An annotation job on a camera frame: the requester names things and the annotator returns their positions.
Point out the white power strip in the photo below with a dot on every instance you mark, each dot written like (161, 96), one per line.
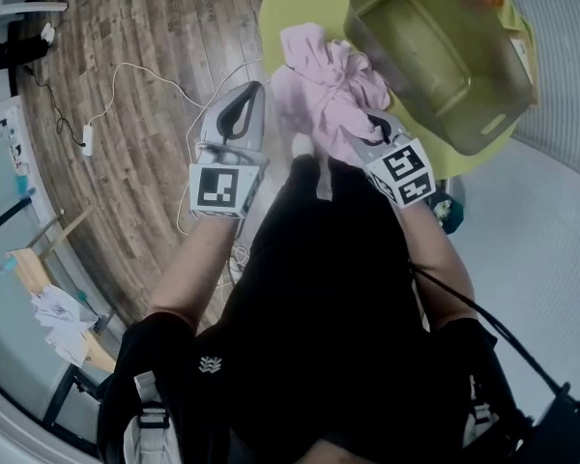
(88, 140)

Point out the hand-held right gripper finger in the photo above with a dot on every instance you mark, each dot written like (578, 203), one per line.
(367, 149)
(396, 131)

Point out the wooden tray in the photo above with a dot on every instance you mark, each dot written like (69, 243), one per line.
(522, 51)

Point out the clear plastic tub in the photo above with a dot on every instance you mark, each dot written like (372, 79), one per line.
(425, 56)

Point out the person's left forearm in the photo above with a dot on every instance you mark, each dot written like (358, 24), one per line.
(193, 269)

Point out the round yellow-green table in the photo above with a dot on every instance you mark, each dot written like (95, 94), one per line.
(295, 3)

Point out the pink clothes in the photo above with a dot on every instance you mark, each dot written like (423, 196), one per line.
(328, 99)

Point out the person's black clothed torso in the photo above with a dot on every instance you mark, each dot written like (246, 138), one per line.
(319, 317)

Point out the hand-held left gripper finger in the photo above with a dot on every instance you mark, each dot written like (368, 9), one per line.
(209, 131)
(257, 136)

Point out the curved wooden desk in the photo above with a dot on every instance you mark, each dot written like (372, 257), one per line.
(26, 264)

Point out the small teal object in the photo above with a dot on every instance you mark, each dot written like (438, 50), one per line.
(8, 264)

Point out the pile of white papers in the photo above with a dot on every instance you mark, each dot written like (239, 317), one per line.
(60, 312)

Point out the person's right forearm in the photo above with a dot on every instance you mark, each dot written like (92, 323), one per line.
(435, 259)

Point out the teal trash bin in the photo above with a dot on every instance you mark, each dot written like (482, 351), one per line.
(456, 215)

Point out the person's white shoe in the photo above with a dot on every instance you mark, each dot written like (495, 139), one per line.
(302, 145)

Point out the teal bottle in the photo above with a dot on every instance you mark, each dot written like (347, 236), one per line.
(24, 185)

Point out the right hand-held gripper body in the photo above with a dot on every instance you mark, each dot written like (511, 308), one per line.
(406, 172)

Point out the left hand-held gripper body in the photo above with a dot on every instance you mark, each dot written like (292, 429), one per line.
(215, 189)

